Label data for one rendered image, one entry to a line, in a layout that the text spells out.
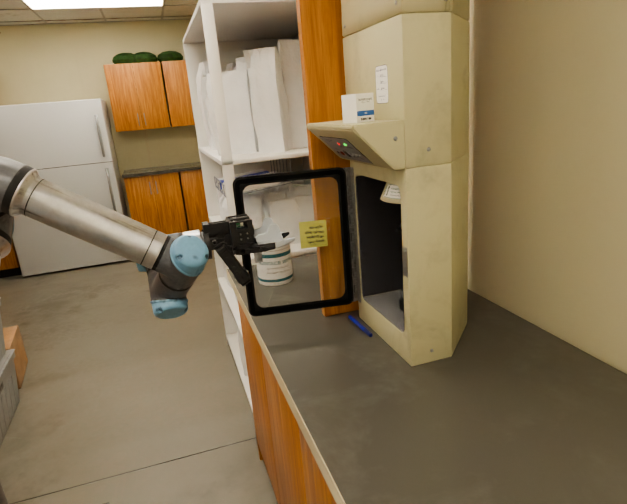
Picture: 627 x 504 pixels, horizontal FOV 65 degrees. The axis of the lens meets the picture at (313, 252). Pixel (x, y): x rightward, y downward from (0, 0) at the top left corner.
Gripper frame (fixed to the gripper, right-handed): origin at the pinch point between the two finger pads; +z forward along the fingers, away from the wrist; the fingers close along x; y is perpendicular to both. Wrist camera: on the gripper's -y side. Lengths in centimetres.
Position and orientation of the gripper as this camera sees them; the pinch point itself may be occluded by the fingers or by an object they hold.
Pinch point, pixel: (287, 239)
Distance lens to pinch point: 120.8
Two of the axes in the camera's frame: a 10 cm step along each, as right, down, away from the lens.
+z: 9.5, -1.7, 2.6
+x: -2.9, -2.6, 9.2
